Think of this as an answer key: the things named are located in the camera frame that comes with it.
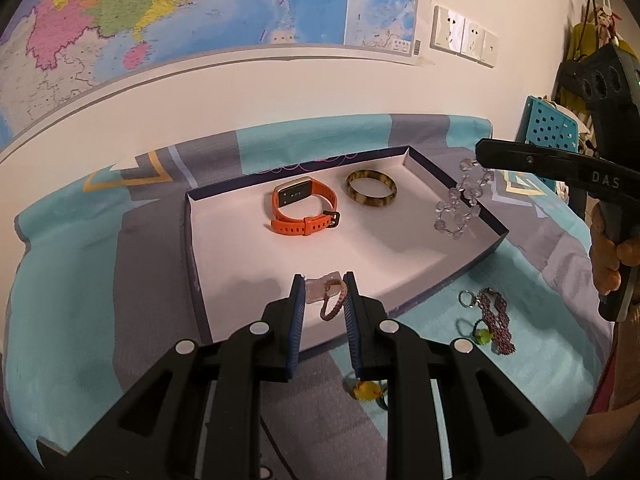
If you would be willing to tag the hanging doll charm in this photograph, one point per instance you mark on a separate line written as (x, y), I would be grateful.
(607, 25)

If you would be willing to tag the teal grey printed bedsheet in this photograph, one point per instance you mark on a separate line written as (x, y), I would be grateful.
(75, 260)

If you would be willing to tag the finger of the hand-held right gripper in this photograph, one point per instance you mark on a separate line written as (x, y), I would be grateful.
(525, 159)

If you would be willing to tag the white wall socket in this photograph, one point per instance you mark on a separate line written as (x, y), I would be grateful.
(490, 49)
(472, 40)
(447, 29)

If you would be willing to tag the wall map poster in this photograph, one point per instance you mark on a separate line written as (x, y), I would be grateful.
(150, 10)

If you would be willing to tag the blue perforated plastic panel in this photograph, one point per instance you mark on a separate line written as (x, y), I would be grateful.
(547, 125)

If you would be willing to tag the person's right forearm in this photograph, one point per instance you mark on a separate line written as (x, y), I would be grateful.
(631, 360)

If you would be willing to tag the dark blue shallow box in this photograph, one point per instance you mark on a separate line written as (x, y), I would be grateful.
(240, 240)

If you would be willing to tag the person's leg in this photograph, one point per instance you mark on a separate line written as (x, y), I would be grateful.
(595, 440)

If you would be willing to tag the orange smart band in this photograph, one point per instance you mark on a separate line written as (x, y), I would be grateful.
(300, 225)

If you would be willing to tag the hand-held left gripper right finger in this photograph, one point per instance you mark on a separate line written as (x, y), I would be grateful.
(351, 310)

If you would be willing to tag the tortoiseshell bangle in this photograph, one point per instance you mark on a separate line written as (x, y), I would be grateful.
(372, 202)

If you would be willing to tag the person's right hand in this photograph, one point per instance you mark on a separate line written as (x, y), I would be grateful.
(605, 255)

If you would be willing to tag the yellow-green coat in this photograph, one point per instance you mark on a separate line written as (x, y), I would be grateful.
(582, 42)

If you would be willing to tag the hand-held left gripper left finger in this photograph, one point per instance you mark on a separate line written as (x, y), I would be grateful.
(298, 310)

